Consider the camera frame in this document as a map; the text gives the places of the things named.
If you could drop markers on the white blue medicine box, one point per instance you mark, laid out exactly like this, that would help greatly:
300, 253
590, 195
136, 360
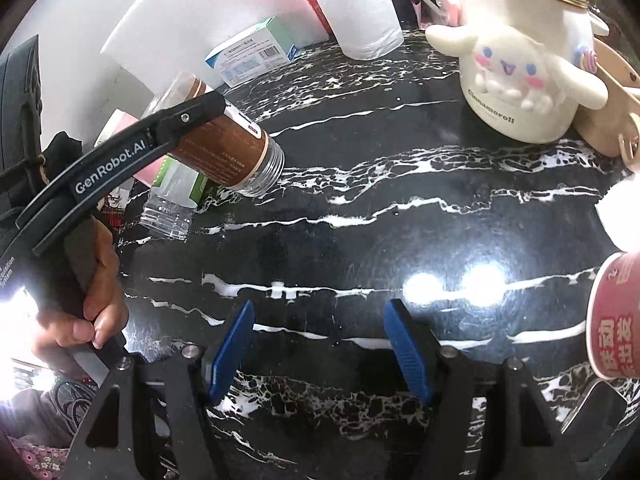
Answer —
255, 51

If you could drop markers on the white foam board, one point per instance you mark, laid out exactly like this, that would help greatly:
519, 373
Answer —
156, 40

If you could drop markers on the person's left hand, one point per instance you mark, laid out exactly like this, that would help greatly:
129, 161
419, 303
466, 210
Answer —
105, 313

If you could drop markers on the green label clear plastic jar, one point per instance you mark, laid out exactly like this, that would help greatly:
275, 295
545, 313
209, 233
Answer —
173, 198

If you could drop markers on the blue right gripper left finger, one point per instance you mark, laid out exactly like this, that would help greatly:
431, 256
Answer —
224, 356

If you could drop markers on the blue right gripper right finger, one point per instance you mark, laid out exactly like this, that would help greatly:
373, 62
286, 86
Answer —
411, 354

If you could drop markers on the white toilet paper roll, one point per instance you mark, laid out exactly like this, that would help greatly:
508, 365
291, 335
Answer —
364, 29

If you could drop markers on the red white paper cup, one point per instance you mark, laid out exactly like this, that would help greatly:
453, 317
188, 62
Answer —
613, 318

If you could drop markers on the cream cartoon kettle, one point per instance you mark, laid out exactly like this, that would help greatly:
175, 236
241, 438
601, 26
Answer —
525, 65

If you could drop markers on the brown label clear plastic jar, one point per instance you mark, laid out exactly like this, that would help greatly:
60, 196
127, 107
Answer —
234, 152

